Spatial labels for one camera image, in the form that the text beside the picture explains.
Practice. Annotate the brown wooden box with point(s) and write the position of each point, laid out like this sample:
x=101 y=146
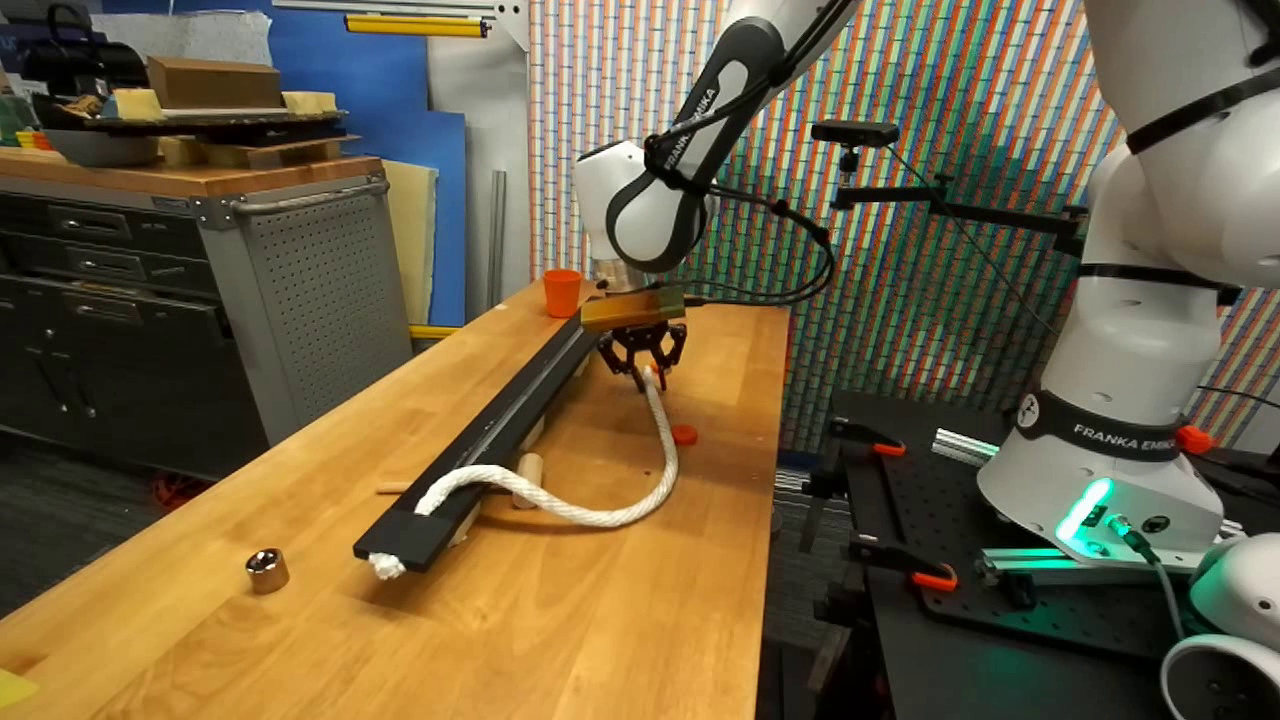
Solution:
x=215 y=82

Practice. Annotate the long black rail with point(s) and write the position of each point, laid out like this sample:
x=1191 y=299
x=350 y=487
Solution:
x=466 y=473

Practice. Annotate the yellow bar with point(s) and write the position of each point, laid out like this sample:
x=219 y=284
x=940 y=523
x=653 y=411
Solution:
x=413 y=25

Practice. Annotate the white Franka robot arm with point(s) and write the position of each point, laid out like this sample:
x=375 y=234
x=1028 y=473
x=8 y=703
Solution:
x=1162 y=335

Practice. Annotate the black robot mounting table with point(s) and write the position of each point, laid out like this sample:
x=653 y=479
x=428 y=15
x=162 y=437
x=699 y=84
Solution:
x=960 y=641

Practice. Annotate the grey perforated tool cabinet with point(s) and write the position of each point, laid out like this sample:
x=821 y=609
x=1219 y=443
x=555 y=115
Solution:
x=307 y=307

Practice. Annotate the short wooden cylinder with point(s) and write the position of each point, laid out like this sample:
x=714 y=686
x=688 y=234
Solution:
x=531 y=470

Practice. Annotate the multicolour patterned backdrop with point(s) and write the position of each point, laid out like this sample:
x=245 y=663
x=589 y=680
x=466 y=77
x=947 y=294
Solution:
x=932 y=335

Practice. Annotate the blue board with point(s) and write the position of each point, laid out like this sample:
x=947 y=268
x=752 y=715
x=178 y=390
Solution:
x=400 y=95

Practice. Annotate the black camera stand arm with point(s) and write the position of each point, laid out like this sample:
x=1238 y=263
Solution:
x=960 y=207

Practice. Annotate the white rounded device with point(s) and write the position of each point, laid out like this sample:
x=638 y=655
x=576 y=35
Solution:
x=1234 y=602

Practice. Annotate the aluminium extrusion bar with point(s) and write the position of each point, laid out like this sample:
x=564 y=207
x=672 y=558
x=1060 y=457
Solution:
x=960 y=447

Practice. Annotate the black flat tray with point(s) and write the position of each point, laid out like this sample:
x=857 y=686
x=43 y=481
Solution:
x=186 y=135

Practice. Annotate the gripper block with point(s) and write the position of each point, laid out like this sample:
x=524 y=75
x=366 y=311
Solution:
x=633 y=311

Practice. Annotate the cream foam board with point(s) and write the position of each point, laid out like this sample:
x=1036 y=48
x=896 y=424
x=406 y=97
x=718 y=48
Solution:
x=408 y=242

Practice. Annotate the black camera on stand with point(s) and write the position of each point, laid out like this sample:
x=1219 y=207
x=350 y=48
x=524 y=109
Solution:
x=857 y=135

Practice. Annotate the orange plastic cup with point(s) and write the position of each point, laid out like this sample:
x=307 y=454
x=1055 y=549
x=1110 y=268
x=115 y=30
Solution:
x=562 y=294

